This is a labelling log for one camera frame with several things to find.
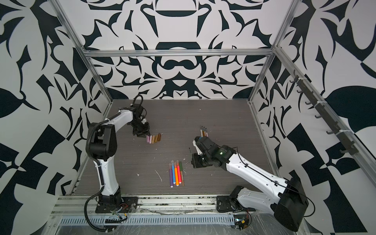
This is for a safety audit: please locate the blue marker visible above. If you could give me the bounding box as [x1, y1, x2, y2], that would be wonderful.
[171, 161, 176, 186]

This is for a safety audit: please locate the white slotted cable duct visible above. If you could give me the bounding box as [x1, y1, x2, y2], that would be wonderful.
[58, 214, 236, 226]

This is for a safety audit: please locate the purple marker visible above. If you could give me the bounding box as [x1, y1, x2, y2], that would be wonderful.
[169, 163, 174, 188]

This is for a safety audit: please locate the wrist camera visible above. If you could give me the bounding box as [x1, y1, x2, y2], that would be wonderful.
[130, 104, 147, 119]
[193, 140, 202, 155]

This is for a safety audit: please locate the left black corrugated cable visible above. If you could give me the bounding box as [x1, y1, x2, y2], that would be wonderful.
[84, 94, 145, 233]

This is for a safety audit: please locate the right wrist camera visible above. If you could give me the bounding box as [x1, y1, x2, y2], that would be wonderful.
[193, 140, 202, 155]

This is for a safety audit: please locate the black hook rail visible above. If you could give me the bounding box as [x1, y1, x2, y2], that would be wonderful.
[292, 70, 359, 156]

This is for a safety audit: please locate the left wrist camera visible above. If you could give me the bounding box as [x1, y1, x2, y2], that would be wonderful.
[130, 104, 147, 119]

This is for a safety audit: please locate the aluminium front rail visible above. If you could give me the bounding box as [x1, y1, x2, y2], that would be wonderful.
[51, 194, 217, 215]

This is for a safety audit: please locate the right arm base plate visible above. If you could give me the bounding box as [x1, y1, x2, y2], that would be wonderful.
[216, 196, 256, 213]

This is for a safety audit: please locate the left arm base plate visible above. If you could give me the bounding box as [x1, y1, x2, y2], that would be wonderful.
[95, 195, 139, 213]

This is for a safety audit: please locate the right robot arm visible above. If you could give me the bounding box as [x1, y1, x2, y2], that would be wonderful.
[192, 137, 309, 232]

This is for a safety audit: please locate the red marker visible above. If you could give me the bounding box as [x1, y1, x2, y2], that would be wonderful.
[176, 161, 182, 185]

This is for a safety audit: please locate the orange marker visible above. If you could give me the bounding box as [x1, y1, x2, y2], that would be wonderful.
[174, 162, 179, 187]

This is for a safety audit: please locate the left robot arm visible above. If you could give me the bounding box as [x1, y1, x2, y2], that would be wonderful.
[85, 106, 150, 205]

